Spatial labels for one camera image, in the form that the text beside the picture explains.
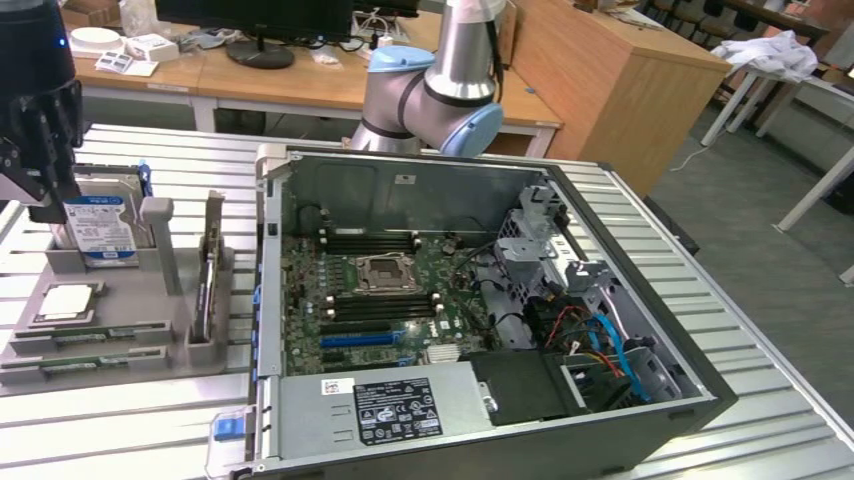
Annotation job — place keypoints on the silver hard disk blue bracket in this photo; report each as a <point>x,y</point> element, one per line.
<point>109,182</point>

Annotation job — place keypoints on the white round container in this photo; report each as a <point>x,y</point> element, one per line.
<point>96,40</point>

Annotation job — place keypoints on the graphics card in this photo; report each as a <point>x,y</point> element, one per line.
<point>208,280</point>

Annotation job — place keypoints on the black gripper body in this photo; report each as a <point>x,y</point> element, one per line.
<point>33,45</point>

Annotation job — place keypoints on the silver CPU chip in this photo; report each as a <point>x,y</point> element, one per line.
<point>67,301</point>

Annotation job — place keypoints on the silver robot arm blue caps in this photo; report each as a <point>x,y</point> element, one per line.
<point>453,70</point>

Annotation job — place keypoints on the black expansion slot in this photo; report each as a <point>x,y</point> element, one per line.
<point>356,329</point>

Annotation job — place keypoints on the white cardboard box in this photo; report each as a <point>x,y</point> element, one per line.
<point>152,48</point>

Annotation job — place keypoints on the green RAM stick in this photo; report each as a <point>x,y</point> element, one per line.
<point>87,338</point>
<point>80,361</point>

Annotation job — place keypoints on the white crumpled cloth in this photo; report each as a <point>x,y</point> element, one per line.
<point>774,52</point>

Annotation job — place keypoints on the metal CPU socket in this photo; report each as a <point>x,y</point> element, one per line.
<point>387,276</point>

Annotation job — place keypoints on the white printed paper sheets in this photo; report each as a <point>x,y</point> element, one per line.
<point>123,64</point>

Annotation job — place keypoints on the metal disk bay cage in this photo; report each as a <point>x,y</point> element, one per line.
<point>527,240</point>

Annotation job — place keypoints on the wooden cabinet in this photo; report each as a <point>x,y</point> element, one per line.
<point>600,100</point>

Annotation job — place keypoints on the blue case latch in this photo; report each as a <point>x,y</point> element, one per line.
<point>225,428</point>

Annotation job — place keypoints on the wooden desk white frame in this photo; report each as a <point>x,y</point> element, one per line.
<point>267,80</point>

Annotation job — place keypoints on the white table leg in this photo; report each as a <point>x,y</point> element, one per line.
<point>816,190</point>

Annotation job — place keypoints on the white table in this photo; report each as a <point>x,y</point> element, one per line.
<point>787,100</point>

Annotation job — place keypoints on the silver power supply with label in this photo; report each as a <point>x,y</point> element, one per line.
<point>320,410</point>

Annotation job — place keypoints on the dark chair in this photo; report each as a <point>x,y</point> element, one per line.
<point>707,20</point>

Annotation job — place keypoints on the grey parts rack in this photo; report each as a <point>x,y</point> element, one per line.
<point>133,310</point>

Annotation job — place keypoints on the hard disk blue white label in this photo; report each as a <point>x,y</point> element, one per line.
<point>103,230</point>

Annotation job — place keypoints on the black open PC case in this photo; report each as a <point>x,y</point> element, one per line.
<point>427,440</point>

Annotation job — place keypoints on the blue expansion slot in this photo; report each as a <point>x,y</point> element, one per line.
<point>356,341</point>

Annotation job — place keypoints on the black drive box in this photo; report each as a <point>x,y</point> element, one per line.
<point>520,390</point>

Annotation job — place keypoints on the black RAM slot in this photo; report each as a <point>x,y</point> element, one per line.
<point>373,239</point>
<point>387,316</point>
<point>387,304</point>
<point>373,244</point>
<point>373,249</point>
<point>387,310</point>
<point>387,298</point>
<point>373,234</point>

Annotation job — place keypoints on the green motherboard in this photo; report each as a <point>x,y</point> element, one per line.
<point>440,330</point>

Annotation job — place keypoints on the black computer monitor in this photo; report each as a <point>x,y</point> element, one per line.
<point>253,15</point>

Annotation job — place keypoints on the small silver heatsink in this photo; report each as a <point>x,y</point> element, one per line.
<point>443,353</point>

